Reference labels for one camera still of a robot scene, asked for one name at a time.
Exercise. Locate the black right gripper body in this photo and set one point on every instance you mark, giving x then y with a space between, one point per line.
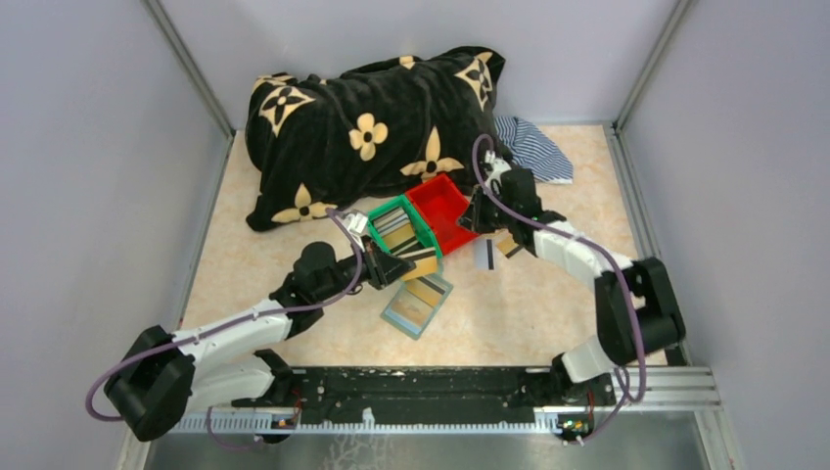
485 215

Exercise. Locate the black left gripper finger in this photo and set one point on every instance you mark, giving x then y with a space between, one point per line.
395 260
395 273

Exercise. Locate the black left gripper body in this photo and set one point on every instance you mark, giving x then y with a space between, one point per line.
372 267

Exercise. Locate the mint green card holder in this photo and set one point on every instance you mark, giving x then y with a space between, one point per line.
408 314

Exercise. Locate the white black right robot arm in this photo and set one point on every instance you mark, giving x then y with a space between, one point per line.
636 311

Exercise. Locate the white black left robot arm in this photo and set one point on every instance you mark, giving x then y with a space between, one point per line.
167 375

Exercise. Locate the stack of cards in bin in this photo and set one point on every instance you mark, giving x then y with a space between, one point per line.
400 230

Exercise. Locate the gold card in holder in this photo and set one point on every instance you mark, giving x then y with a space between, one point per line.
427 291

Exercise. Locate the gold card with stripe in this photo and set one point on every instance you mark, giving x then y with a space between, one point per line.
507 246

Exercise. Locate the white card black stripe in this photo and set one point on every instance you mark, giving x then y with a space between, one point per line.
484 254

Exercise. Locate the blue white striped cloth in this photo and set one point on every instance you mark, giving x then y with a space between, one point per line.
531 148

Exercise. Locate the green plastic bin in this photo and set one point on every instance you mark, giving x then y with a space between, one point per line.
395 202

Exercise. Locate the red plastic bin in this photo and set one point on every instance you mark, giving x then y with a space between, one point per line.
440 204

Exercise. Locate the black floral blanket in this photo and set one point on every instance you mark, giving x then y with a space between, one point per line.
374 131

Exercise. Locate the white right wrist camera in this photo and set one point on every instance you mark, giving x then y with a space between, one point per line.
494 166

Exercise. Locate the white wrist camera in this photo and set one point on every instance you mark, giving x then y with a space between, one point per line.
494 166
356 223

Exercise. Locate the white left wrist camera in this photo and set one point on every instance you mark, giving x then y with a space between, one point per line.
356 223

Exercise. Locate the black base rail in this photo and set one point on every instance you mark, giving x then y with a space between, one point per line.
425 395

